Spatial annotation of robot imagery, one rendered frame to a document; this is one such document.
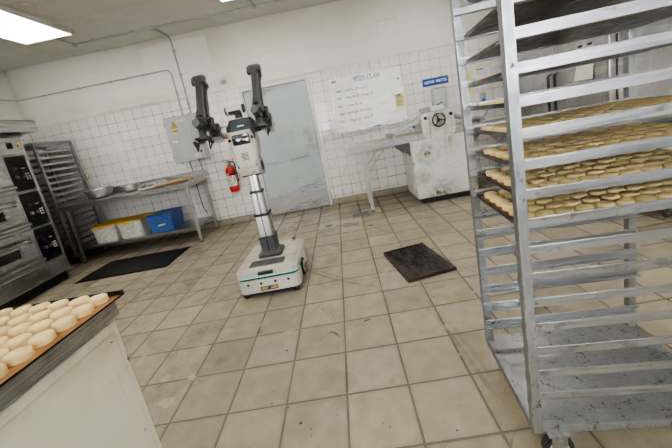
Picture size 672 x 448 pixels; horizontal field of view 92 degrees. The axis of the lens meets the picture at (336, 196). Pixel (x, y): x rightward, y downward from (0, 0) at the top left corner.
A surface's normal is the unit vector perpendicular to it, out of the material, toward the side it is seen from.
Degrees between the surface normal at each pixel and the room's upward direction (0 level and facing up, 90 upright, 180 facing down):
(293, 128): 90
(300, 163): 90
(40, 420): 90
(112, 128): 90
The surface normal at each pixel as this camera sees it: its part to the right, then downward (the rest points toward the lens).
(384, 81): 0.00, 0.22
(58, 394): 0.98, -0.17
